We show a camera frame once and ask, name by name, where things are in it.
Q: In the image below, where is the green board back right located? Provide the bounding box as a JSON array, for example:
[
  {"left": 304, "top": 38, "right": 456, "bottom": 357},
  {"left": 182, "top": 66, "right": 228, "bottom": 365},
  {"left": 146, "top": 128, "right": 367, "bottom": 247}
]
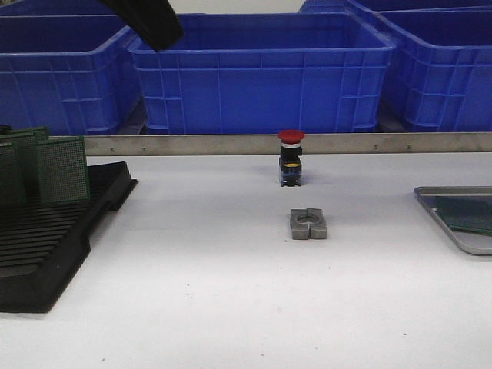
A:
[{"left": 1, "top": 125, "right": 49, "bottom": 148}]

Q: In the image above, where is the black slotted board rack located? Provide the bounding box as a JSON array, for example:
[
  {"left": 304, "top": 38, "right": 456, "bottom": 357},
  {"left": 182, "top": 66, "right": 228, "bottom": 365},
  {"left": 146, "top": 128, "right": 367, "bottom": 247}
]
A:
[{"left": 1, "top": 161, "right": 138, "bottom": 314}]

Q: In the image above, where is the blue plastic crate centre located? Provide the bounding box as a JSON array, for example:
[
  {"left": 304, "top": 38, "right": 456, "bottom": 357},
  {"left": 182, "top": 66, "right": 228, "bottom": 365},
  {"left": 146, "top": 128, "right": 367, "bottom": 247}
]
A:
[{"left": 129, "top": 13, "right": 394, "bottom": 135}]

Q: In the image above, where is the green perforated circuit board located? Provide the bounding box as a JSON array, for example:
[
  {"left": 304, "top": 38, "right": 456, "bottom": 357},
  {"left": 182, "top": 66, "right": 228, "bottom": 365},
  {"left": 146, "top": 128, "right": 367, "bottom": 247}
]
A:
[{"left": 431, "top": 197, "right": 491, "bottom": 235}]

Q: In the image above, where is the steel shelf rail frame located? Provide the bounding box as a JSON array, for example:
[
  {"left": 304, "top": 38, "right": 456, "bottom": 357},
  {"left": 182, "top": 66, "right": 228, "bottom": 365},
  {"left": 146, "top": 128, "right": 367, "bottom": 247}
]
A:
[{"left": 49, "top": 131, "right": 492, "bottom": 157}]

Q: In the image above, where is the grey metal clamp block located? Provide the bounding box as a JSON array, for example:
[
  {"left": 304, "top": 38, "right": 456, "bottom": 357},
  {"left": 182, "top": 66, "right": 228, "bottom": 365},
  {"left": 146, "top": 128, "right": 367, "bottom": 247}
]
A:
[{"left": 289, "top": 208, "right": 328, "bottom": 240}]

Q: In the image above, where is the green board middle right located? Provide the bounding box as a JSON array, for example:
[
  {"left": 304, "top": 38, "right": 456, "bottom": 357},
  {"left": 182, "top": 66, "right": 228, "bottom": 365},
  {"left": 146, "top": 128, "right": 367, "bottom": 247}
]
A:
[{"left": 35, "top": 136, "right": 91, "bottom": 204}]

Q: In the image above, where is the silver metal tray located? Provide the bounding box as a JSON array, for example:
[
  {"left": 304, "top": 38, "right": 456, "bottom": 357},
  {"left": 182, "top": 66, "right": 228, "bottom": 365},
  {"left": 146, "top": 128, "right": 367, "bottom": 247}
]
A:
[{"left": 414, "top": 186, "right": 491, "bottom": 256}]

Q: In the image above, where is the red emergency stop button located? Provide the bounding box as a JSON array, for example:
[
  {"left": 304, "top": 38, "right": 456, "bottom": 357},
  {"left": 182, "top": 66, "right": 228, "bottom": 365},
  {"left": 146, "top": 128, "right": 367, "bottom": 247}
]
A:
[{"left": 278, "top": 129, "right": 305, "bottom": 187}]

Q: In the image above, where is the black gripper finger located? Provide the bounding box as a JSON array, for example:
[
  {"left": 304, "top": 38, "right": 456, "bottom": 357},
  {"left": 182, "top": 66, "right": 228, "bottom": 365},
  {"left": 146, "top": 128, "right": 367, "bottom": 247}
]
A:
[{"left": 101, "top": 0, "right": 183, "bottom": 52}]

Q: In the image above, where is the blue plastic crate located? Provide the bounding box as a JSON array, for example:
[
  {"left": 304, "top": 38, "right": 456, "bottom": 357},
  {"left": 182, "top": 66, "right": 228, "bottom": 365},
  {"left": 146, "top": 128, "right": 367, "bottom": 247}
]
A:
[
  {"left": 129, "top": 13, "right": 394, "bottom": 135},
  {"left": 1, "top": 1, "right": 141, "bottom": 135},
  {"left": 374, "top": 10, "right": 491, "bottom": 132}
]

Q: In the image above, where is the green board front left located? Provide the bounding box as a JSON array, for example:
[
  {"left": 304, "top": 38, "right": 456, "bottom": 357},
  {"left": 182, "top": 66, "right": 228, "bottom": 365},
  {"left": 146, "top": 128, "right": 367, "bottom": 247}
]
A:
[{"left": 1, "top": 142, "right": 26, "bottom": 207}]

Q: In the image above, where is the blue plastic crate right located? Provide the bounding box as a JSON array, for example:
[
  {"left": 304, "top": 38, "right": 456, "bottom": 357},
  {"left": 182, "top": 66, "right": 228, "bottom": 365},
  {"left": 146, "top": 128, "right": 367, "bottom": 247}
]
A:
[{"left": 374, "top": 10, "right": 491, "bottom": 132}]

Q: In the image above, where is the blue plastic crate left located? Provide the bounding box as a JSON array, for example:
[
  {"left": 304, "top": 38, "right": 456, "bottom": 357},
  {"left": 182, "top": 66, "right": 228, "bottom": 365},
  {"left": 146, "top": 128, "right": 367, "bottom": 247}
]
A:
[{"left": 1, "top": 1, "right": 141, "bottom": 135}]

